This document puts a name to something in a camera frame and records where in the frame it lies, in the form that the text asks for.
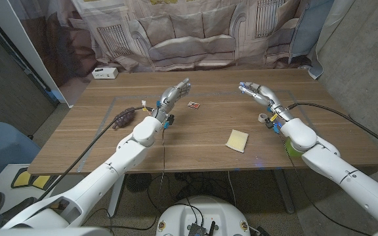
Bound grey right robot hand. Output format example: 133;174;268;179
238;81;295;122

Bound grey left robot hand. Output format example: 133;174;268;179
152;77;192;119

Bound yellow sponge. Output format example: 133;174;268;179
225;128;249;154

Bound green cube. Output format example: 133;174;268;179
285;144;305;158

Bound purple plastic grapes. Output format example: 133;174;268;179
112;107;137;130

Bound printed sofa backdrop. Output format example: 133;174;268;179
10;0;356;81

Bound white power box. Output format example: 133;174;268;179
91;67;119;80

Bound round black floor fan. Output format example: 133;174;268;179
125;172;153;193

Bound grey table leg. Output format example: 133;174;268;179
272;169;295;214

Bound white table leg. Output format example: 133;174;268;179
107;173;126;218

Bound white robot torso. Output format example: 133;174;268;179
156;195;251;236

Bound black antenna module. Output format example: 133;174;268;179
186;221;217;236

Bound yellow pad with black border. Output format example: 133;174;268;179
10;167;52;190

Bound blue chair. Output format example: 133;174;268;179
0;121;41;183

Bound thin black left wrist cable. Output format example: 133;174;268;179
154;127;167;227

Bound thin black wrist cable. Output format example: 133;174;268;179
277;130;372;236
154;127;167;227

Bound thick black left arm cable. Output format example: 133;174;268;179
37;106;156;201

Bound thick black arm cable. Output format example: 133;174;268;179
287;102;378;155
37;106;156;201

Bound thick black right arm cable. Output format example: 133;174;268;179
287;102;378;155

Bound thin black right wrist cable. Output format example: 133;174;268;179
277;130;372;236

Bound thin white hanging cable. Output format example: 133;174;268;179
226;170;238;207

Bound white door frame post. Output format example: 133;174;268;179
0;0;75;108

